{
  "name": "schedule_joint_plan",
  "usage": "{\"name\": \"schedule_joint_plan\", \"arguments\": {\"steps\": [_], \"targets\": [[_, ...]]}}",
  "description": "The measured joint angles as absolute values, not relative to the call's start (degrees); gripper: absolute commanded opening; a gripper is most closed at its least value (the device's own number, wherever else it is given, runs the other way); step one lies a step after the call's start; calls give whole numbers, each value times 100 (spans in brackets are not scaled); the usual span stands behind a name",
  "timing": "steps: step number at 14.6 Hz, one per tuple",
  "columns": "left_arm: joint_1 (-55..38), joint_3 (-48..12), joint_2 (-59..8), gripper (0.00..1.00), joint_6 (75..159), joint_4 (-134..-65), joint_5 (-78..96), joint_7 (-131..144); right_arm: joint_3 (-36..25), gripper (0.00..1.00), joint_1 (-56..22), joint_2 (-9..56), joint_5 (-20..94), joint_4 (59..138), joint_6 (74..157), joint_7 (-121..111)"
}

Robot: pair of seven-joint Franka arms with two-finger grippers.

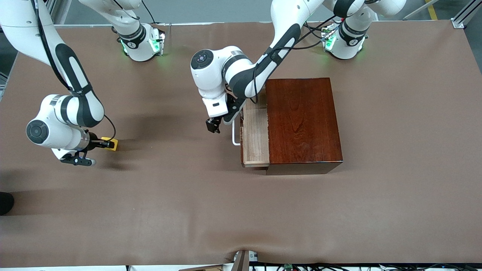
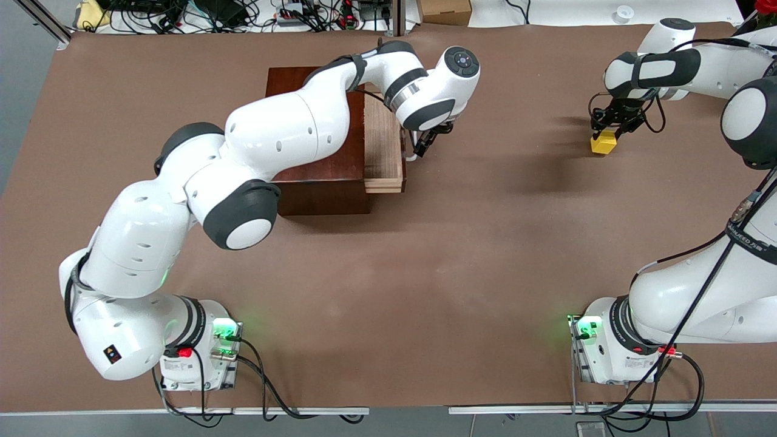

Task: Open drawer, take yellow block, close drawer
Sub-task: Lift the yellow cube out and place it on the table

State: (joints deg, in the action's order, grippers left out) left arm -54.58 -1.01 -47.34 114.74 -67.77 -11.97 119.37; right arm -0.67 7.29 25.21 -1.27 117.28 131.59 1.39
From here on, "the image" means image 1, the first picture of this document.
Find black right arm base cable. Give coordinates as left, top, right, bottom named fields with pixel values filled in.
left=141, top=0, right=158, bottom=25

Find black left arm base cables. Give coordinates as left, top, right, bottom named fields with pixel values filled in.
left=303, top=21, right=326, bottom=50

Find yellow wooden block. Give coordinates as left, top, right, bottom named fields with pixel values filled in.
left=100, top=137, right=119, bottom=152

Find grey camera stand post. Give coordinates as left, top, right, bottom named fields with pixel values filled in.
left=230, top=250, right=250, bottom=271

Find white metal drawer handle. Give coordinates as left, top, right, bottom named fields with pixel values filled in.
left=232, top=115, right=242, bottom=146

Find dark brown wooden cabinet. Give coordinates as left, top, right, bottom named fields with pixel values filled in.
left=265, top=78, right=344, bottom=176

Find black rounded object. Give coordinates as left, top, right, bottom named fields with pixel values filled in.
left=0, top=191, right=15, bottom=216

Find brown cardboard piece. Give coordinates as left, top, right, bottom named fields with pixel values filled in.
left=178, top=265, right=235, bottom=271

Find brown table cover sheet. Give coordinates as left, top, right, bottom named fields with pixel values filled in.
left=0, top=21, right=482, bottom=266

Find aluminium frame profile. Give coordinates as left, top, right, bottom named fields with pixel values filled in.
left=451, top=0, right=482, bottom=29
left=45, top=0, right=63, bottom=26

